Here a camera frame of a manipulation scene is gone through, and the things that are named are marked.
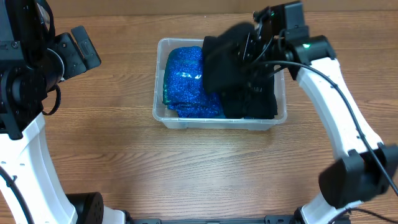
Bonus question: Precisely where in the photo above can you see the black garment top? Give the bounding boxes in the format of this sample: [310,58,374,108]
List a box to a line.
[202,22,254,94]

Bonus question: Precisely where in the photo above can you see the black garment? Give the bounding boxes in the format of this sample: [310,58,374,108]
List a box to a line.
[220,90,247,119]
[202,22,254,94]
[245,72,278,119]

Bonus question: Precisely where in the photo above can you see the blue sequin garment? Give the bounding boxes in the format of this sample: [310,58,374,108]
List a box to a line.
[163,46,222,118]

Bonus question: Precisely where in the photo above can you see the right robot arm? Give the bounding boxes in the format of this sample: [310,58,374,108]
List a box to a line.
[243,1,397,223]

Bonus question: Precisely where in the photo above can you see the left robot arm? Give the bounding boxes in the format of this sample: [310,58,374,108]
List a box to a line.
[1,0,132,223]

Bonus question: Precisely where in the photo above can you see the clear plastic storage bin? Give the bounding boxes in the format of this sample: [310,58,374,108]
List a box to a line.
[152,38,287,131]

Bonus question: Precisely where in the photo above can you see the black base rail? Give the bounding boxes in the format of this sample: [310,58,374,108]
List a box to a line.
[127,215,300,224]

